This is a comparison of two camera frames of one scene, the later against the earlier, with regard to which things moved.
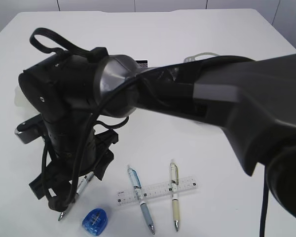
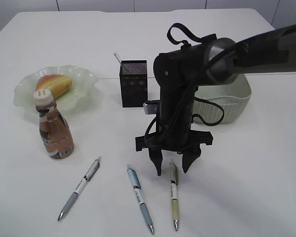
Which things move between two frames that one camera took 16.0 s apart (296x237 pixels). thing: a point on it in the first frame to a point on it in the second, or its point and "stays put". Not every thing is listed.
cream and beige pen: [174, 178] stays put
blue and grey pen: [135, 182] stays put
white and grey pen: [83, 185] stays put
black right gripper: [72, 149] to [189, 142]
